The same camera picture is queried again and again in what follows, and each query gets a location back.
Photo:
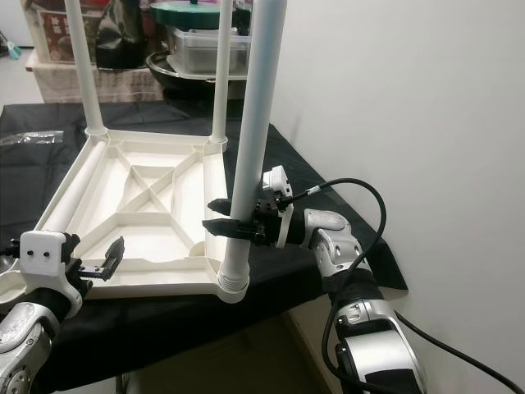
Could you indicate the black table cloth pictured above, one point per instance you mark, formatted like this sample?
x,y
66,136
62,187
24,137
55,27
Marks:
x,y
172,336

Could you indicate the white plastic table leg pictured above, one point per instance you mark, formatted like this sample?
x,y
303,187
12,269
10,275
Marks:
x,y
221,82
258,98
84,66
70,189

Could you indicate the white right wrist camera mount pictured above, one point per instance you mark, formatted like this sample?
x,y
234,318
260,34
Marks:
x,y
277,180

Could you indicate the black wok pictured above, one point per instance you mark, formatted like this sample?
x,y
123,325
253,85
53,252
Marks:
x,y
168,78

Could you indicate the dark metal stand leg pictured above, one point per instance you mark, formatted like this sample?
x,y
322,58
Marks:
x,y
125,384

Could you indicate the mop with dark head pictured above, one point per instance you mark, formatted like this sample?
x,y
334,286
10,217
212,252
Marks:
x,y
12,49

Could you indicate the clear plastic container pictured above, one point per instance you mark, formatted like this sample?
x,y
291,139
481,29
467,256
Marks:
x,y
197,53

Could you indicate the white plastic table top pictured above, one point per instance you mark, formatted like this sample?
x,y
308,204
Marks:
x,y
107,205

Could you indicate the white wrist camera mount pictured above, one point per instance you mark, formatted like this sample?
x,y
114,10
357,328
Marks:
x,y
277,180
45,254

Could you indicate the patterned cloth covered bench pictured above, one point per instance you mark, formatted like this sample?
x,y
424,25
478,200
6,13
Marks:
x,y
66,86

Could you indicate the clear tape strip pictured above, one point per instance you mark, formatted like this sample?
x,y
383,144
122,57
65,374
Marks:
x,y
33,137

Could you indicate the green pot lid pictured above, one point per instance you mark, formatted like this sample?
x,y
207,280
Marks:
x,y
189,16

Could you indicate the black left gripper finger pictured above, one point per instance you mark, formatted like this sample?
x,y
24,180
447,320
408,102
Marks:
x,y
115,257

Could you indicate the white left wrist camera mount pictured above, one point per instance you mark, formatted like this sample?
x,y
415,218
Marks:
x,y
45,254

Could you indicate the storage box with orange lid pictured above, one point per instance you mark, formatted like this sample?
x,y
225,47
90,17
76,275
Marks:
x,y
61,41

